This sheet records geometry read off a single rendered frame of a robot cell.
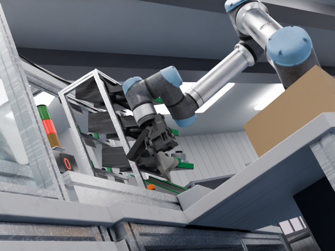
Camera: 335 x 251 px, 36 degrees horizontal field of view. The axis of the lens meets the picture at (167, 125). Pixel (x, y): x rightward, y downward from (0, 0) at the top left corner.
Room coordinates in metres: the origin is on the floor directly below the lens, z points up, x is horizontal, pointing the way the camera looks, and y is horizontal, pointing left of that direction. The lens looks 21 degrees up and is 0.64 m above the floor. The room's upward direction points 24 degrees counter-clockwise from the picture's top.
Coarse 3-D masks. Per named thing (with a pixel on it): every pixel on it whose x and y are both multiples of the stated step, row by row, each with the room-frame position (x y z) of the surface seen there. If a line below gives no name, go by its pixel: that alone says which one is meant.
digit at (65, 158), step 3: (60, 153) 1.40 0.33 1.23; (63, 156) 1.41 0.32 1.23; (66, 156) 1.43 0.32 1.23; (63, 159) 1.40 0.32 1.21; (66, 159) 1.42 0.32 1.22; (69, 159) 1.44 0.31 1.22; (63, 162) 1.40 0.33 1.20; (66, 162) 1.41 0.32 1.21; (69, 162) 1.43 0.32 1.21; (66, 165) 1.41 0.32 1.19; (69, 165) 1.43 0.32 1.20; (66, 168) 1.40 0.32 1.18; (69, 168) 1.42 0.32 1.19; (72, 168) 1.44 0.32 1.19
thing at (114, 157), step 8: (104, 152) 1.85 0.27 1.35; (112, 152) 1.83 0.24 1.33; (120, 152) 1.82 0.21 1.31; (144, 152) 1.92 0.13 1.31; (104, 160) 1.85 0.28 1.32; (112, 160) 1.84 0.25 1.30; (120, 160) 1.82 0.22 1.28; (128, 160) 1.81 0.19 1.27; (144, 160) 1.78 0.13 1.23; (152, 160) 1.77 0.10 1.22; (120, 168) 1.96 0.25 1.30
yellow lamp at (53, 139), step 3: (48, 135) 1.40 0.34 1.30; (51, 135) 1.40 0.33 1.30; (54, 135) 1.41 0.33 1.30; (57, 135) 1.42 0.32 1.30; (48, 138) 1.40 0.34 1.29; (51, 138) 1.40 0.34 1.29; (54, 138) 1.41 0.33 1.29; (57, 138) 1.42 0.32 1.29; (51, 141) 1.40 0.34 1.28; (54, 141) 1.40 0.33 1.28; (57, 141) 1.41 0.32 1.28; (51, 144) 1.40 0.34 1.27; (54, 144) 1.40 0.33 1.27; (57, 144) 1.41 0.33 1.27; (60, 144) 1.42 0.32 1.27; (51, 147) 1.40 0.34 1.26
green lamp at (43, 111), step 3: (39, 108) 1.40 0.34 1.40; (42, 108) 1.40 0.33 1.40; (45, 108) 1.41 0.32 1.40; (39, 111) 1.40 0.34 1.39; (42, 111) 1.40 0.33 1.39; (45, 111) 1.41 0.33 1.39; (48, 111) 1.42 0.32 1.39; (39, 114) 1.40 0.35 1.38; (42, 114) 1.40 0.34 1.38; (45, 114) 1.41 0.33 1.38; (48, 114) 1.41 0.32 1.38; (42, 117) 1.40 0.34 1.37; (45, 117) 1.40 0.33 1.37; (48, 117) 1.41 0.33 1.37; (42, 120) 1.40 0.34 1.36
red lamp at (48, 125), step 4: (44, 120) 1.40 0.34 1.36; (48, 120) 1.41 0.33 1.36; (44, 124) 1.40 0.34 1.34; (48, 124) 1.40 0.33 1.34; (52, 124) 1.42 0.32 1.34; (44, 128) 1.40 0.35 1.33; (48, 128) 1.40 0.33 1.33; (52, 128) 1.41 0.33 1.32; (48, 132) 1.40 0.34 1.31; (52, 132) 1.41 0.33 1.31; (56, 132) 1.43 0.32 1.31
